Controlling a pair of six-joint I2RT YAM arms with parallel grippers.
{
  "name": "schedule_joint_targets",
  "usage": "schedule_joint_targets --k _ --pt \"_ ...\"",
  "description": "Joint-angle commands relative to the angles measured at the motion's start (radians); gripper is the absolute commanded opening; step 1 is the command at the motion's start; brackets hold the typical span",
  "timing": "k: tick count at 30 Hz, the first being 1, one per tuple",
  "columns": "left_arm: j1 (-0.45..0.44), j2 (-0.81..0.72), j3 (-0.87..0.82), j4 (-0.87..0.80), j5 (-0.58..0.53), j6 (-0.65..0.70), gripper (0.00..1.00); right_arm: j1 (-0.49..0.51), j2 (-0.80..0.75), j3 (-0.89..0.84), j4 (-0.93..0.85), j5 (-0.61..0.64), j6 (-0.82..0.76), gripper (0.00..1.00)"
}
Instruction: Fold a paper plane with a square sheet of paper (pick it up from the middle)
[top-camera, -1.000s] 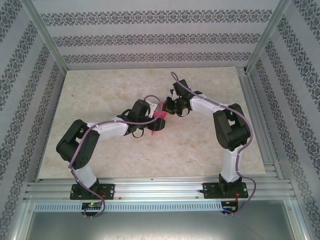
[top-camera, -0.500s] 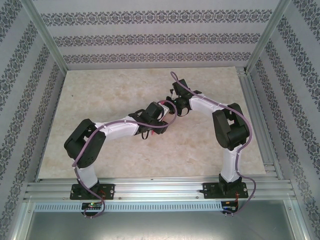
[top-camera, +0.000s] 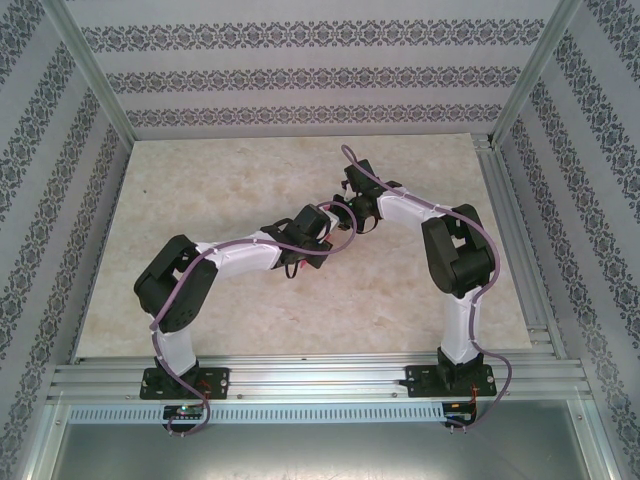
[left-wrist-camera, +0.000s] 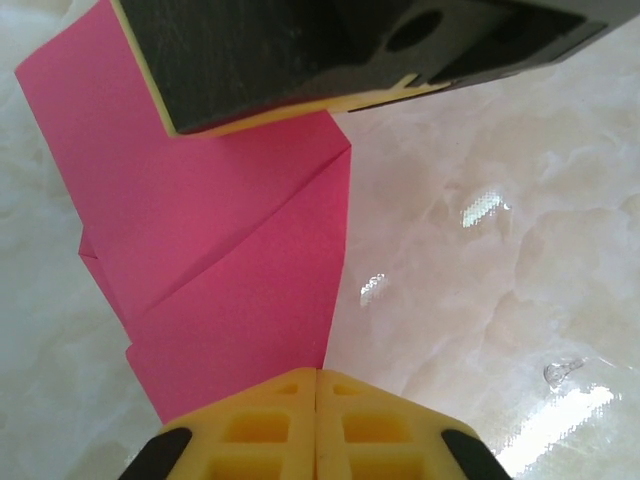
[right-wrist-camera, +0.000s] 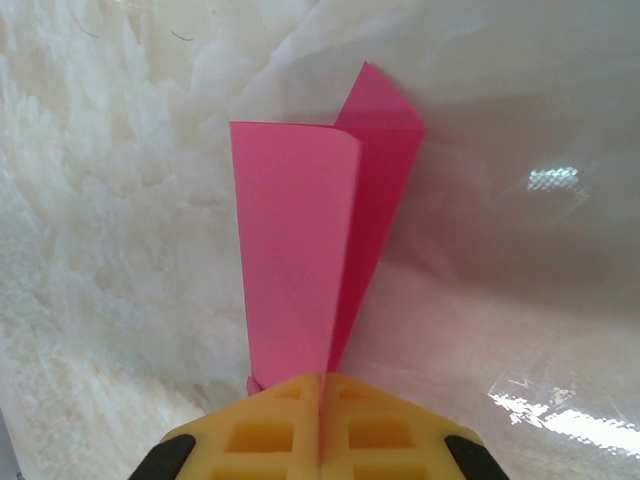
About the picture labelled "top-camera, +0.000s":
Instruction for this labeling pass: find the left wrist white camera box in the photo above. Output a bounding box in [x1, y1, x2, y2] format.
[319, 208, 347, 234]

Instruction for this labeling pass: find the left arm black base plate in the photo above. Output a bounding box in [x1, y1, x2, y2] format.
[139, 367, 232, 401]

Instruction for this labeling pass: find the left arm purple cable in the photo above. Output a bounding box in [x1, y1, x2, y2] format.
[149, 201, 358, 437]

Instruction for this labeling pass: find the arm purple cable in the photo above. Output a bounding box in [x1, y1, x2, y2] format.
[340, 144, 514, 434]
[149, 201, 358, 437]

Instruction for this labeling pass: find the aluminium mounting rail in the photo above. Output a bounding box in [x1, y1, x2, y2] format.
[47, 352, 594, 404]

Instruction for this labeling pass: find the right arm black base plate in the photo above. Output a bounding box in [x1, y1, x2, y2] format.
[404, 364, 499, 399]

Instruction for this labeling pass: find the right gripper thin black wire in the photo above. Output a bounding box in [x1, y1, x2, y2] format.
[353, 207, 380, 235]

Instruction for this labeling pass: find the aluminium side rail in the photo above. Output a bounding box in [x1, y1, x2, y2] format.
[472, 133, 570, 361]

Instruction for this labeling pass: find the aluminium frame post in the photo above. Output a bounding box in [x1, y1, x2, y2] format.
[43, 0, 137, 144]
[491, 0, 584, 147]

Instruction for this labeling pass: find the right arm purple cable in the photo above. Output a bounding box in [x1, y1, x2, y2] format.
[340, 144, 514, 434]

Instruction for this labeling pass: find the slotted grey cable duct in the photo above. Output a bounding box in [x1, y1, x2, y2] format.
[67, 403, 447, 424]

